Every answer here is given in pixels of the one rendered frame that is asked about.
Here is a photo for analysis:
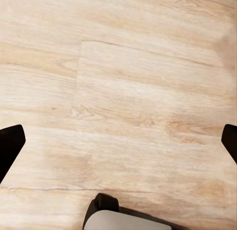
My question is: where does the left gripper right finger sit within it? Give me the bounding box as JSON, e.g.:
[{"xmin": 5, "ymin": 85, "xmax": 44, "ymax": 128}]
[{"xmin": 221, "ymin": 124, "xmax": 237, "ymax": 164}]

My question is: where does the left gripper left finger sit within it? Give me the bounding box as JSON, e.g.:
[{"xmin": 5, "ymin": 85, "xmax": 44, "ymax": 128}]
[{"xmin": 0, "ymin": 124, "xmax": 26, "ymax": 183}]

